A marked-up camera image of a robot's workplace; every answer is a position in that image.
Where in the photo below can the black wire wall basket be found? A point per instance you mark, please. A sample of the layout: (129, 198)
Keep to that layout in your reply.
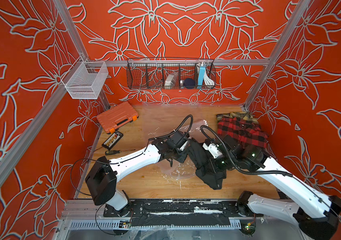
(150, 73)

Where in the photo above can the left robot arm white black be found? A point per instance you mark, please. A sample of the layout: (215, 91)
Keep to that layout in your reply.
(103, 177)

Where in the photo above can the clear plastic vacuum bag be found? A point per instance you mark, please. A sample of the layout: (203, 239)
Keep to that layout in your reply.
(161, 120)

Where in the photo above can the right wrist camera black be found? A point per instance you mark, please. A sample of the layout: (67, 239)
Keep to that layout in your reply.
(213, 149)

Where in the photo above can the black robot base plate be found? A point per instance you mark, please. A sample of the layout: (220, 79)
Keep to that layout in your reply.
(186, 212)

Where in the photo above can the red black plaid shirt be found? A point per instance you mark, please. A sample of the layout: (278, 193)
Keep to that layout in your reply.
(246, 132)

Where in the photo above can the clear plastic wall bin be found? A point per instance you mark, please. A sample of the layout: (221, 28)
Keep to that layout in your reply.
(85, 83)

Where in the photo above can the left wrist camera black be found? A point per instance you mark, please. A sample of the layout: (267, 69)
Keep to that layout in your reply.
(178, 139)

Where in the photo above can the white cable duct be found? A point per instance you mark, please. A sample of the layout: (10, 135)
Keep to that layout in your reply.
(125, 225)

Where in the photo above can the olive plaid shirt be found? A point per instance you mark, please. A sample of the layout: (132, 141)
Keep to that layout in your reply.
(242, 115)

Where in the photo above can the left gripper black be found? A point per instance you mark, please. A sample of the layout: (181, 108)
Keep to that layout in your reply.
(182, 159)

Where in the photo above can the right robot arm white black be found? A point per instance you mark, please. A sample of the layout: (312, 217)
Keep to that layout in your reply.
(316, 214)

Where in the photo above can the black screwdriver bit holder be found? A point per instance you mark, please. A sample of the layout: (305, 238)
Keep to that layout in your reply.
(112, 140)

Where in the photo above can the light blue box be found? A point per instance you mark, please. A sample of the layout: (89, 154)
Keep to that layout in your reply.
(202, 71)

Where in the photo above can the dark blue round object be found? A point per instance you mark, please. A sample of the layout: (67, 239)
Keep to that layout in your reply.
(189, 83)

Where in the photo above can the black yellow screwdriver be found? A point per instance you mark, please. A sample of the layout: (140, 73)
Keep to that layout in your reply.
(115, 152)

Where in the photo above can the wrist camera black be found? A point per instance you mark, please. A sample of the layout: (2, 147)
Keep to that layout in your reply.
(213, 149)
(178, 139)

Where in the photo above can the orange tool case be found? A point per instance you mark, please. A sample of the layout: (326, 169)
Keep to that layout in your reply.
(117, 116)

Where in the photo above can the grey bagged item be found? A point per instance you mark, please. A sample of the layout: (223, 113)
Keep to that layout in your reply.
(171, 81)

